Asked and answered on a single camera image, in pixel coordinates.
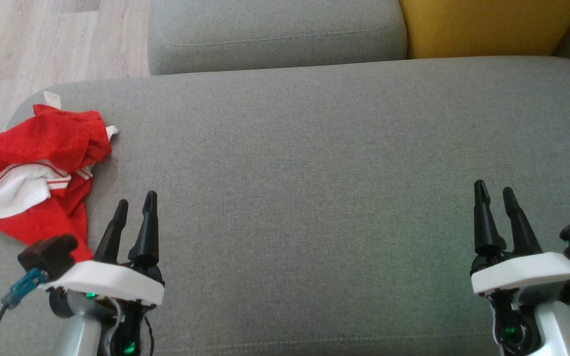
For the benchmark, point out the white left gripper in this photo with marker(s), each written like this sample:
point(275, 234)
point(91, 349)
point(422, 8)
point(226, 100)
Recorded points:
point(112, 284)

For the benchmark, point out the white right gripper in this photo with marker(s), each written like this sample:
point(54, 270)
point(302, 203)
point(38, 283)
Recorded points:
point(522, 274)

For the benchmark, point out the red basketball jersey number 23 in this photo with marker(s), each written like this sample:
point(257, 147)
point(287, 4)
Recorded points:
point(57, 133)

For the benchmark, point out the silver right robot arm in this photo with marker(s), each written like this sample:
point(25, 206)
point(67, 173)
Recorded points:
point(567, 331)

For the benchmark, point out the grey fabric sofa seat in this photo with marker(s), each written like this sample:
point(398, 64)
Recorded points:
point(314, 198)

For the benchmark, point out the yellow sofa cushion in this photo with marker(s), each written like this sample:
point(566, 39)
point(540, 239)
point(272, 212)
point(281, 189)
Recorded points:
point(483, 24)

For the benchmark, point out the grey sofa back cushion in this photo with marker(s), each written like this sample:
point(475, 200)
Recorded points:
point(275, 34)

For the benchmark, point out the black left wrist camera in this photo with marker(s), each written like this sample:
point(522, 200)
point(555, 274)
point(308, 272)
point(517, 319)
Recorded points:
point(50, 254)

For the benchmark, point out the blue left camera connector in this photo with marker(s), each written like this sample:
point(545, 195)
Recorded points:
point(23, 287)

